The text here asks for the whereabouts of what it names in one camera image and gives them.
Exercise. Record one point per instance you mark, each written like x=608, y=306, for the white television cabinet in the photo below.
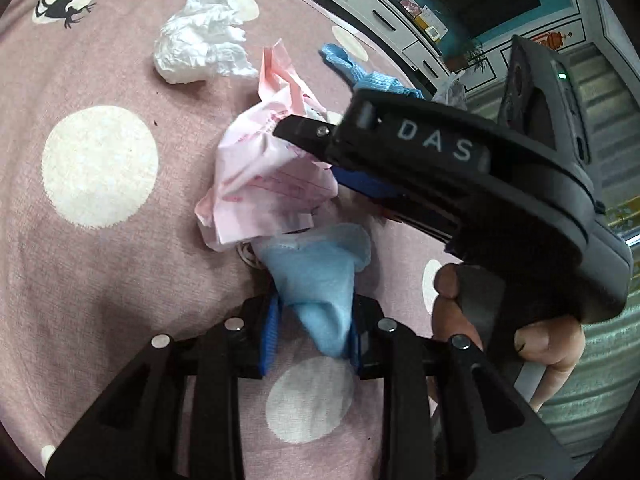
x=380, y=15

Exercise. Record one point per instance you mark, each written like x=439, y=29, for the blue face mask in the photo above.
x=320, y=285

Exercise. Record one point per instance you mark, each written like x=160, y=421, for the person's right hand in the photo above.
x=550, y=345

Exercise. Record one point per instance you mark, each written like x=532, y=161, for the white crumpled paper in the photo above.
x=200, y=45

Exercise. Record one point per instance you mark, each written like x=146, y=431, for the red wall decoration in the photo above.
x=552, y=40

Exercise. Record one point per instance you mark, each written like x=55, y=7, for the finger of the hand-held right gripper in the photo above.
x=305, y=132
x=365, y=185

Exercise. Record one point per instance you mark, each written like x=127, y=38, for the pink printed plastic bag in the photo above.
x=260, y=185

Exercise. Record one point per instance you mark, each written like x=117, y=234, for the pink dotted tablecloth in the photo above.
x=125, y=270

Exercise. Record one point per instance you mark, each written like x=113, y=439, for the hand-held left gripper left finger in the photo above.
x=270, y=335

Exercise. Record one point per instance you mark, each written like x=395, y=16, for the potted plant terracotta pot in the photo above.
x=465, y=57

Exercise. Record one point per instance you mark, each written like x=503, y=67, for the yellow patterned curtain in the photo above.
x=625, y=215

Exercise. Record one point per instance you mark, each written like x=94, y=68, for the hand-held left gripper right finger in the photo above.
x=356, y=340

